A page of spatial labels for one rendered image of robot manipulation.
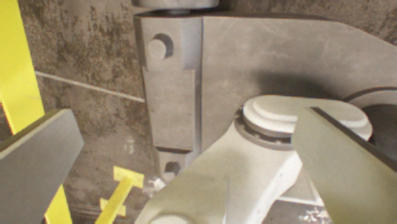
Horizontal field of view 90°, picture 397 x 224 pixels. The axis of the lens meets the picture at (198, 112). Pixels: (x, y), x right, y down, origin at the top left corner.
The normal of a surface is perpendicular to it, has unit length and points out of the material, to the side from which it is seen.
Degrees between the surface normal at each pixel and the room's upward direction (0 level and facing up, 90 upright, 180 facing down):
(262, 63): 0
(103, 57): 0
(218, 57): 0
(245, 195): 90
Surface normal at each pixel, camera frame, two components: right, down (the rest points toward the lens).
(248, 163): 0.00, -0.85
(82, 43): -0.17, 0.51
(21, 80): 0.96, 0.28
